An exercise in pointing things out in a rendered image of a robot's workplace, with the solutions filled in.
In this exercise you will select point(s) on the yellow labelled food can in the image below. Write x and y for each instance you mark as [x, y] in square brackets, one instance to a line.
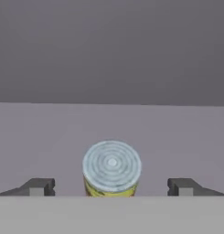
[112, 166]

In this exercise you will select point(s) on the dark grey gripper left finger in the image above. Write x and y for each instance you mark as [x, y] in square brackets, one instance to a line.
[37, 186]

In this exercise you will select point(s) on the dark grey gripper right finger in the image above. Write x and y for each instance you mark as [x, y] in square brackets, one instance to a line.
[185, 186]

